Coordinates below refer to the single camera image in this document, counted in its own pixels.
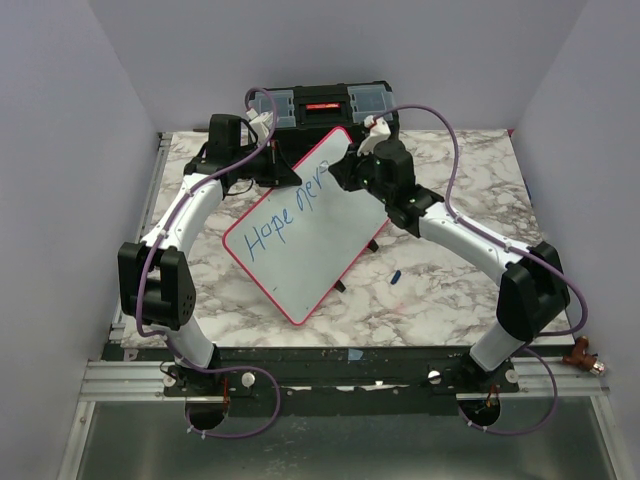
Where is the pink-framed whiteboard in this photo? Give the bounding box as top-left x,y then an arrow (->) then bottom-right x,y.
222,127 -> 388,326

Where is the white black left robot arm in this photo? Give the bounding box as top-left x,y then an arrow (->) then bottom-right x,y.
117,109 -> 301,395

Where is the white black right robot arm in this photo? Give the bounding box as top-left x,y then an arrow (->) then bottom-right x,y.
328,140 -> 570,392

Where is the black mounting rail base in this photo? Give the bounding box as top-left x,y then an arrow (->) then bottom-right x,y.
88,346 -> 519,423

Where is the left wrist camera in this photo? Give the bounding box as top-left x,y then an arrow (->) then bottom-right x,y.
246,109 -> 275,144

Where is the black plastic toolbox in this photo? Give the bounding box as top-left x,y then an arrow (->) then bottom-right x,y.
269,80 -> 396,157

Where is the aluminium frame rail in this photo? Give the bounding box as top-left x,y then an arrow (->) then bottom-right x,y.
108,132 -> 173,344

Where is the blue marker cap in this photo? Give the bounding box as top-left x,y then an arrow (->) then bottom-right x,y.
390,270 -> 401,285

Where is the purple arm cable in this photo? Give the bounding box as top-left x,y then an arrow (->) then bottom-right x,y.
135,87 -> 282,441
372,103 -> 589,436

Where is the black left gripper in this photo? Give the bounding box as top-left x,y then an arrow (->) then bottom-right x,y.
233,140 -> 303,188

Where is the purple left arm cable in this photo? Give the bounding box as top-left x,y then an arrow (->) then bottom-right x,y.
135,87 -> 282,441

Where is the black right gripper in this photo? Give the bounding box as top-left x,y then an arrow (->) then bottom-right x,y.
328,143 -> 392,206

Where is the copper brass fitting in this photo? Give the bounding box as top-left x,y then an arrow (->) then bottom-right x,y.
562,336 -> 606,376

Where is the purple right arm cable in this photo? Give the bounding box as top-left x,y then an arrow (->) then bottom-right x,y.
372,103 -> 589,436

